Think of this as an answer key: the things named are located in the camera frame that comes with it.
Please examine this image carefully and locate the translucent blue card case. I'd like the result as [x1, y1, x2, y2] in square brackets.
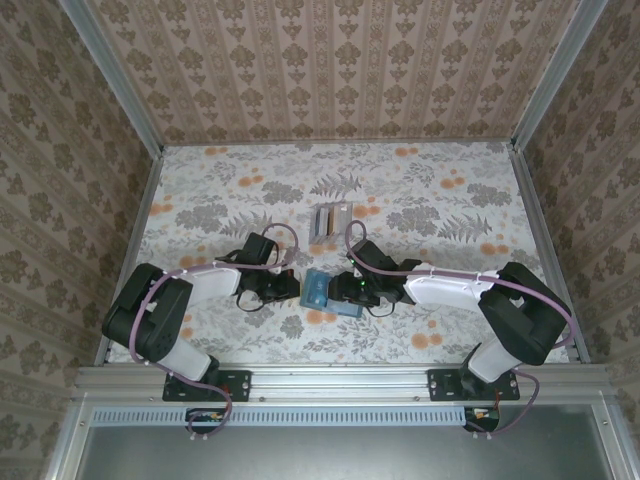
[298, 267, 365, 320]

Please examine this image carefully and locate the clear acrylic card holder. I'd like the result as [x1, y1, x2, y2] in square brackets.
[308, 201, 355, 246]

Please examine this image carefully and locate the aluminium table edge beam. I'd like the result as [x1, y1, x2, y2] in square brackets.
[74, 364, 614, 402]

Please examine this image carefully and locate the black controller board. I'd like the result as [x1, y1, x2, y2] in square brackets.
[186, 407, 227, 434]
[463, 405, 501, 432]

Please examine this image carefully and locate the grey metal panel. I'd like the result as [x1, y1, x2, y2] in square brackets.
[74, 424, 612, 480]

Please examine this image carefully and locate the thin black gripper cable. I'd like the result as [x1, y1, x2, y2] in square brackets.
[235, 289, 266, 314]
[367, 294, 396, 317]

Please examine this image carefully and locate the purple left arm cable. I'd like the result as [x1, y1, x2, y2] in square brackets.
[128, 222, 300, 444]

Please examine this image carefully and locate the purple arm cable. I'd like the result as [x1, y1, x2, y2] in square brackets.
[344, 219, 574, 441]
[128, 222, 300, 444]

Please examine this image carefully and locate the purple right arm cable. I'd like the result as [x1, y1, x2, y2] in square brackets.
[344, 219, 574, 441]

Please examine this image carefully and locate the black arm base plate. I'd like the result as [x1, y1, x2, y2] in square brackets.
[428, 368, 521, 402]
[162, 368, 251, 402]

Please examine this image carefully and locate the grey slotted cable duct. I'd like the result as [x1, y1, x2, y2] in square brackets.
[92, 405, 469, 426]

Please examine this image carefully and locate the aluminium table side rail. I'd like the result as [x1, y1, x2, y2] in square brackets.
[509, 142, 592, 364]
[94, 147, 165, 366]

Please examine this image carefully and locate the aluminium frame post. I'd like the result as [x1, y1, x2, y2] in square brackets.
[64, 0, 166, 156]
[509, 0, 599, 151]

